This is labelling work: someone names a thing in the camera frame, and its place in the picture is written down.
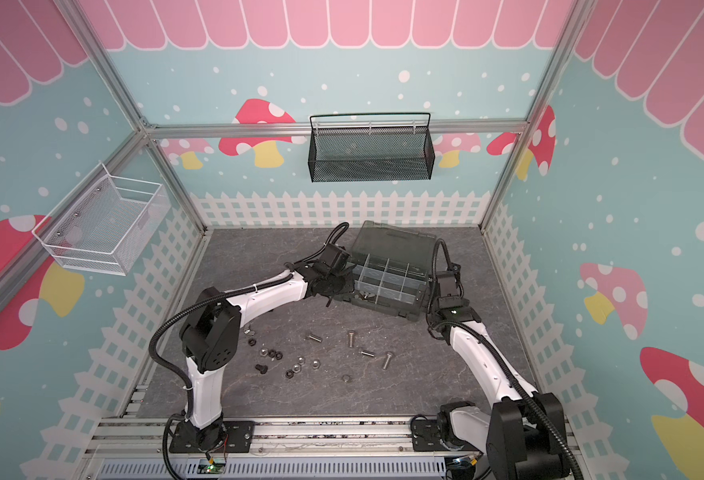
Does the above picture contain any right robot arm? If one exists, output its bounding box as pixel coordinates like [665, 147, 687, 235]
[427, 268, 585, 479]

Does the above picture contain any grey compartment organizer box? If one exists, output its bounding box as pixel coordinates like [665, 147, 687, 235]
[339, 220, 437, 321]

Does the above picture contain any white slotted cable duct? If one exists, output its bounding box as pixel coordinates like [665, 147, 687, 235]
[96, 457, 447, 480]

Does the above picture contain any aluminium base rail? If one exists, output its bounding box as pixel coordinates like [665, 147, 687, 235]
[80, 415, 581, 460]

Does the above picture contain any white mesh wall basket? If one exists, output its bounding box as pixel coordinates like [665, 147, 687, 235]
[32, 164, 171, 276]

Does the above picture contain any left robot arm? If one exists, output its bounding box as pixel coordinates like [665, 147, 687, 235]
[148, 244, 353, 438]

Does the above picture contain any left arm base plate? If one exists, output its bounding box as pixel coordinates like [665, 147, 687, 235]
[170, 419, 255, 454]

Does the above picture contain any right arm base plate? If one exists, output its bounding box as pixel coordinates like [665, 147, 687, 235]
[409, 415, 466, 452]

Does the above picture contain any silver nut pair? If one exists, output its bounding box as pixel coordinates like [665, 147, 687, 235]
[292, 357, 321, 373]

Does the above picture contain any black mesh wall basket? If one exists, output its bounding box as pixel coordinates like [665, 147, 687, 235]
[308, 112, 436, 183]

